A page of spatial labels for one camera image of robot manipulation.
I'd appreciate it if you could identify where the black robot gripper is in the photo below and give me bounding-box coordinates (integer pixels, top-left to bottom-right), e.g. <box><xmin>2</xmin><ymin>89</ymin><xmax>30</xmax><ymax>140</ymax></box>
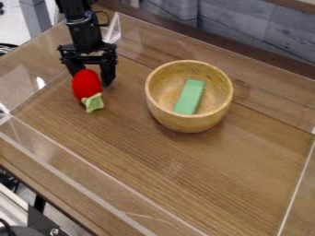
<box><xmin>57</xmin><ymin>18</ymin><xmax>117</xmax><ymax>87</ymax></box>

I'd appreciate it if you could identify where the red plush fruit green leaf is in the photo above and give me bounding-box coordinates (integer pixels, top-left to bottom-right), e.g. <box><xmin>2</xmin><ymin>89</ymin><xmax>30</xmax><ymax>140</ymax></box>
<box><xmin>70</xmin><ymin>69</ymin><xmax>104</xmax><ymax>113</ymax></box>

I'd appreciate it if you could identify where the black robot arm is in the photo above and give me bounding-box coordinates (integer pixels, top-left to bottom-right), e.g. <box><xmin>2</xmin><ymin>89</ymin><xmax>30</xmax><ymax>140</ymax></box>
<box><xmin>54</xmin><ymin>0</ymin><xmax>118</xmax><ymax>87</ymax></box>

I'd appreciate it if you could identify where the wooden bowl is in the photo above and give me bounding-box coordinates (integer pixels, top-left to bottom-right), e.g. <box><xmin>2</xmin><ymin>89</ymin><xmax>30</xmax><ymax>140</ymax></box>
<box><xmin>145</xmin><ymin>60</ymin><xmax>233</xmax><ymax>133</ymax></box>

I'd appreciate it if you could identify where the green rectangular block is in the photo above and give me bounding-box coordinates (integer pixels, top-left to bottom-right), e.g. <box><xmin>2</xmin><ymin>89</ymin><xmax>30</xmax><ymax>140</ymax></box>
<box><xmin>173</xmin><ymin>79</ymin><xmax>205</xmax><ymax>114</ymax></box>

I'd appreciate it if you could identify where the black device lower left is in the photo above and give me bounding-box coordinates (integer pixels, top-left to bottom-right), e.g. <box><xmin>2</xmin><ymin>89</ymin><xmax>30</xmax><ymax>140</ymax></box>
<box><xmin>0</xmin><ymin>205</ymin><xmax>70</xmax><ymax>236</ymax></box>

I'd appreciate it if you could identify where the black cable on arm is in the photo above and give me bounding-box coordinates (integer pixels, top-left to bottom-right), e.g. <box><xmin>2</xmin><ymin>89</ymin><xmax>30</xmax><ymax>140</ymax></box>
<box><xmin>92</xmin><ymin>10</ymin><xmax>110</xmax><ymax>28</ymax></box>

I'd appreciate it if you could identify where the grey post upper left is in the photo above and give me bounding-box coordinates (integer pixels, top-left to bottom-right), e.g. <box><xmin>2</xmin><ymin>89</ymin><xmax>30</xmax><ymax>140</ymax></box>
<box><xmin>18</xmin><ymin>0</ymin><xmax>54</xmax><ymax>38</ymax></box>

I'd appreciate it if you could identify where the clear acrylic tray enclosure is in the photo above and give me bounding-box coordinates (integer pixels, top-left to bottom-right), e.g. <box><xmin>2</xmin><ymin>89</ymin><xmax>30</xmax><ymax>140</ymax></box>
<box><xmin>0</xmin><ymin>17</ymin><xmax>315</xmax><ymax>236</ymax></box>

